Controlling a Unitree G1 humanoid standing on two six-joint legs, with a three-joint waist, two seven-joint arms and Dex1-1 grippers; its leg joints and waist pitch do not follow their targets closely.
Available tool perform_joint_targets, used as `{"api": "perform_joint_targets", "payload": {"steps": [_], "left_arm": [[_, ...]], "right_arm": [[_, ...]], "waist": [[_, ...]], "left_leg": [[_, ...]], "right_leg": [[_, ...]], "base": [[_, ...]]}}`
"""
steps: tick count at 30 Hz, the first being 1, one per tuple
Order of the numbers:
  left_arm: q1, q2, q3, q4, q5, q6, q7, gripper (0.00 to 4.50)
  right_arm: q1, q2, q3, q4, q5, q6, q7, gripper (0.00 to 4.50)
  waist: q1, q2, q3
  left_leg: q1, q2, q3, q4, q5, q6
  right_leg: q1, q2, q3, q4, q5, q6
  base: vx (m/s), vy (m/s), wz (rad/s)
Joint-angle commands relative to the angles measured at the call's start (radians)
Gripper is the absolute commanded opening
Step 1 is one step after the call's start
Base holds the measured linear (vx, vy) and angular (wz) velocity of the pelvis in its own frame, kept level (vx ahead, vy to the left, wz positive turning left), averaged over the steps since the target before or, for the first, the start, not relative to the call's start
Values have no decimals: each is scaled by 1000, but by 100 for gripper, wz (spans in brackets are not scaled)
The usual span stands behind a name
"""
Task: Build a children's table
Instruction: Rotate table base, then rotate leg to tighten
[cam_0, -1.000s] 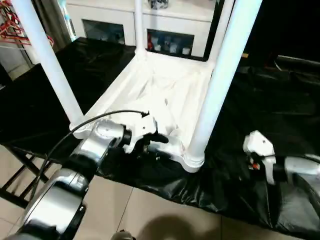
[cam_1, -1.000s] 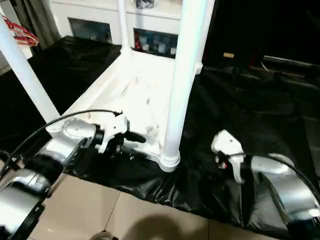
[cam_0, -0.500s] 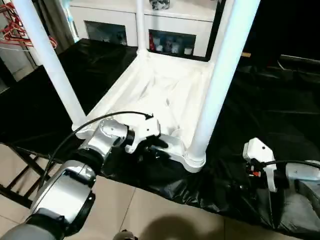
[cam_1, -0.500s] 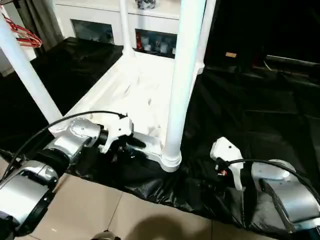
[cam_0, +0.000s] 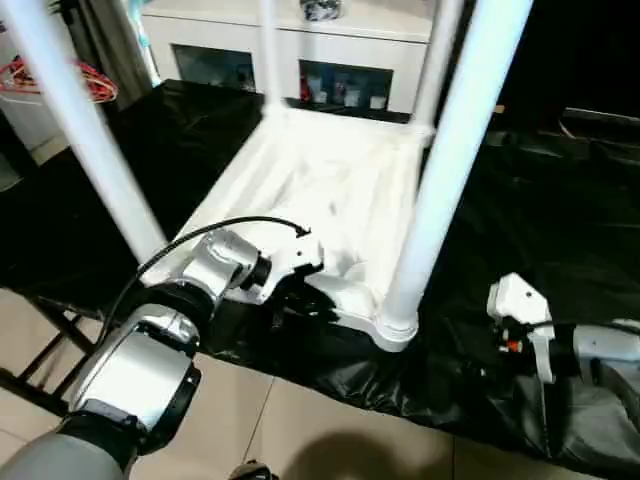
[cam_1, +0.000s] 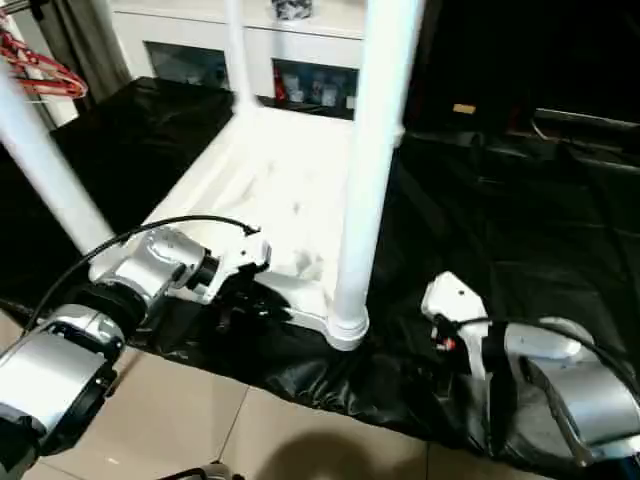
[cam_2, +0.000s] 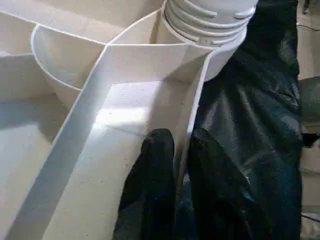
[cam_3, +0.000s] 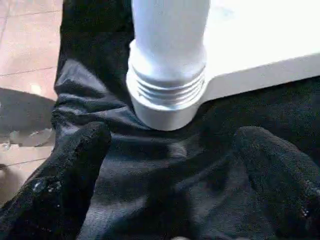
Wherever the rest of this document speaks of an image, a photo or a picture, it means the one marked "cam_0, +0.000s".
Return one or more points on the black folding table frame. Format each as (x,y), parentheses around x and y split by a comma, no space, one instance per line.
(30,390)

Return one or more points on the white plastic table top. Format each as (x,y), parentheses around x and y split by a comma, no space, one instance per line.
(320,165)

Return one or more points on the black plastic mat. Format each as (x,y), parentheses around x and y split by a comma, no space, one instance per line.
(550,225)

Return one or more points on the white cabinet with glass doors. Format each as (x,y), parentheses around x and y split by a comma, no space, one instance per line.
(215,30)

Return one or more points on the grey curtain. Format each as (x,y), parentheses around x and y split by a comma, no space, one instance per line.
(115,45)

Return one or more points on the white plastic table leg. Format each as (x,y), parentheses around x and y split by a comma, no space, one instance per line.
(440,60)
(85,125)
(445,175)
(272,60)

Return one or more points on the small white box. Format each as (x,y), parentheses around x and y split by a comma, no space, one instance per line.
(35,125)

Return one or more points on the large black box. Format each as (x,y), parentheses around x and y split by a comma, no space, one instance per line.
(540,60)

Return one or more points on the red bottle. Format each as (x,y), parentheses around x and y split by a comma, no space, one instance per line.
(306,90)

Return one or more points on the black flat monitor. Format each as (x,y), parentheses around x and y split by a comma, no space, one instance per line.
(600,117)

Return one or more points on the black tangled bundle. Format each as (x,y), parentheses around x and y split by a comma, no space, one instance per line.
(322,9)

